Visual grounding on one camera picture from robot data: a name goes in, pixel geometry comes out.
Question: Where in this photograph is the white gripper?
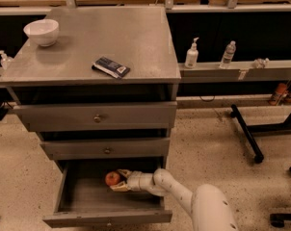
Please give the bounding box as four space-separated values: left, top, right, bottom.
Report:
110 169 142 193

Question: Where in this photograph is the red apple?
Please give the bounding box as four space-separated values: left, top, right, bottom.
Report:
105 171 120 187

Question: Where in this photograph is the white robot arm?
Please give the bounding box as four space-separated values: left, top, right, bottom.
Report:
110 168 238 231

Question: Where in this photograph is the middle drawer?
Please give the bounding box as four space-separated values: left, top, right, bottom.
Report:
40 138 170 161

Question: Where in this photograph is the open bottom drawer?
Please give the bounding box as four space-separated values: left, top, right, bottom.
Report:
43 157 172 228

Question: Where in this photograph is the top drawer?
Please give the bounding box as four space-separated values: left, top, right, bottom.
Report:
13 101 177 132

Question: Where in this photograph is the grey drawer cabinet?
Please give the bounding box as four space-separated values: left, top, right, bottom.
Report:
0 6 182 178

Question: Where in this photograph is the dark snack packet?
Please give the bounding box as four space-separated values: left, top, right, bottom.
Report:
92 57 130 79

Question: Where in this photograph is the white pump bottle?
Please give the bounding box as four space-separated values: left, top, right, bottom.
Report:
184 38 198 68

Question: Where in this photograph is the black caster base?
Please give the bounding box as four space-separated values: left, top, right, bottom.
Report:
270 213 291 228

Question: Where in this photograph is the white bowl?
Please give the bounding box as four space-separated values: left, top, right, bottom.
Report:
23 19 59 47

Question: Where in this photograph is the clear water bottle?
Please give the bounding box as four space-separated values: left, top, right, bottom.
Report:
220 40 236 69

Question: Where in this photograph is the small sanitizer pump bottle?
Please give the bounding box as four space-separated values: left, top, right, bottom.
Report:
0 50 13 69

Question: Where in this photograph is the crumpled plastic wrapper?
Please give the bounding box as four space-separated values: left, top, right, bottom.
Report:
252 58 270 68

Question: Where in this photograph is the orange bottle left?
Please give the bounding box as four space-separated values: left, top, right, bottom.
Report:
269 83 287 105

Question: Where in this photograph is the black table leg frame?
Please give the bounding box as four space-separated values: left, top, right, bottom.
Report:
230 104 291 164

